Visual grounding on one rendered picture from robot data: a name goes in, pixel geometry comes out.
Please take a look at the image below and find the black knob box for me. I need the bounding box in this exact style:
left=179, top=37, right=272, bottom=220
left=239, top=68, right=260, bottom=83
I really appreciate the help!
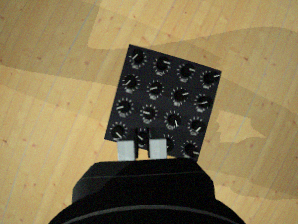
left=104, top=44, right=222, bottom=162

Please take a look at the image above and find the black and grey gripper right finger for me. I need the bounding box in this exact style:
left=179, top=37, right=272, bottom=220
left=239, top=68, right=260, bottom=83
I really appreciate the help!
left=147, top=127, right=167, bottom=159

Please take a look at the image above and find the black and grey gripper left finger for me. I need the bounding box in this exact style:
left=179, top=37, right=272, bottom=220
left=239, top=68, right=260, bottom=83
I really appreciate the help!
left=117, top=128, right=139, bottom=161

